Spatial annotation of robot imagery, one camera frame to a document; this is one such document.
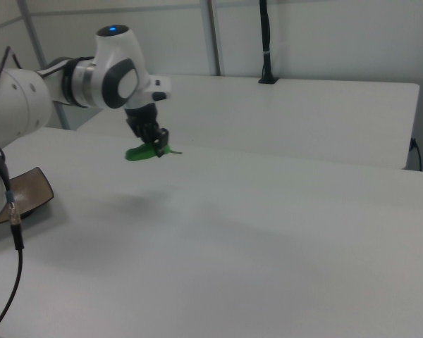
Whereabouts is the black power cable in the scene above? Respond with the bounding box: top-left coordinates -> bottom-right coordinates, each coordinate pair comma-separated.
410,137 -> 423,173

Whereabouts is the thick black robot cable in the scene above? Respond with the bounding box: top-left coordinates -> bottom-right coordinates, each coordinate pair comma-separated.
0,132 -> 25,334

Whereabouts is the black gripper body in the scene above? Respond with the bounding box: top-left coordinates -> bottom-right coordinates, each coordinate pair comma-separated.
124,104 -> 161,142

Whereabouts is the black camera stand pole white band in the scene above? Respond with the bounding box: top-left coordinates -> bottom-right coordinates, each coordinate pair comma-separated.
258,0 -> 279,85

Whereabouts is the brown square ceramic plate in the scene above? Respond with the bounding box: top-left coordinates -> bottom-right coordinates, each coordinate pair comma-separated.
0,167 -> 55,228

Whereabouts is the green chili pepper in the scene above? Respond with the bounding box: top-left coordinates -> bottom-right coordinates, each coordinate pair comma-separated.
124,142 -> 183,163

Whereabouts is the grey metal partition post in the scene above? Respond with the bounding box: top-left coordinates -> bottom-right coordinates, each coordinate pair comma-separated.
200,0 -> 222,77

